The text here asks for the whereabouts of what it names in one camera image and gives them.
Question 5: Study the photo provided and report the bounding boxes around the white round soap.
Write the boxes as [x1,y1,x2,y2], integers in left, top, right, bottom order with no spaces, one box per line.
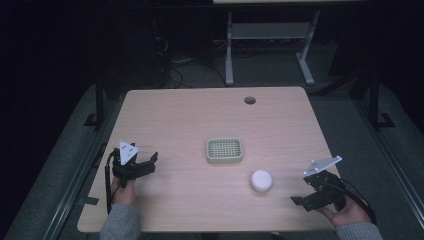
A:
[250,169,274,194]

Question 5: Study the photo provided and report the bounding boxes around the person's left hand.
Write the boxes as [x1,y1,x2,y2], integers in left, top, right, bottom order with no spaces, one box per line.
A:
[111,175,137,206]

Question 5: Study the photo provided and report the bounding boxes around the right hand-held gripper black cable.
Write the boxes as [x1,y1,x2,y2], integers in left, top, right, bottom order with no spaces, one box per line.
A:
[328,178,378,226]

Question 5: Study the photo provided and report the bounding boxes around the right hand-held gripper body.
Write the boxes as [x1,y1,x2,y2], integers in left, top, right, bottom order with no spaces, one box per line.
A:
[302,155,348,212]

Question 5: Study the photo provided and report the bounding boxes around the black floor cables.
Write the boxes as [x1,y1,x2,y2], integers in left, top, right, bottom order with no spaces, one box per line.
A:
[151,31,231,90]

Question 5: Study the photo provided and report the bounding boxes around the black metal stand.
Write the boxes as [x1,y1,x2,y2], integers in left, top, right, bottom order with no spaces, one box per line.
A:
[366,66,397,132]
[83,71,108,132]

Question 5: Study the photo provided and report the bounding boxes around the black tape strip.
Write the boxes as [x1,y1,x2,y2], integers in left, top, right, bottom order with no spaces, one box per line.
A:
[77,196,100,206]

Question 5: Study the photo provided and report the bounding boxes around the hand-held gripper black cable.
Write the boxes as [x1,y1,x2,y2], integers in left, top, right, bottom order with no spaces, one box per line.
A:
[328,178,378,226]
[104,151,122,215]

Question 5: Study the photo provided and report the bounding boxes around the green soap dish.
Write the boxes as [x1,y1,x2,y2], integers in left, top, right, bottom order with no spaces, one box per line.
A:
[205,137,244,165]

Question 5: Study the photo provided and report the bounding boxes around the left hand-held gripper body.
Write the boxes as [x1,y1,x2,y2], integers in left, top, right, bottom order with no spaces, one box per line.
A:
[111,139,152,188]

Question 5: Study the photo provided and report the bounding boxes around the white metal desk frame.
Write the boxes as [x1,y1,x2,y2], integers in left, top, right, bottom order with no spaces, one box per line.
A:
[224,9,322,87]

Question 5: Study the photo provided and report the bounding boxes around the person's right hand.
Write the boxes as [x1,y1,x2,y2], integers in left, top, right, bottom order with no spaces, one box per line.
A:
[317,195,372,228]

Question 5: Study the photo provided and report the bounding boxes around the left hand-held gripper black cable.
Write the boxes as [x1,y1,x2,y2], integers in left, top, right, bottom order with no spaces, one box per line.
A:
[104,151,122,215]

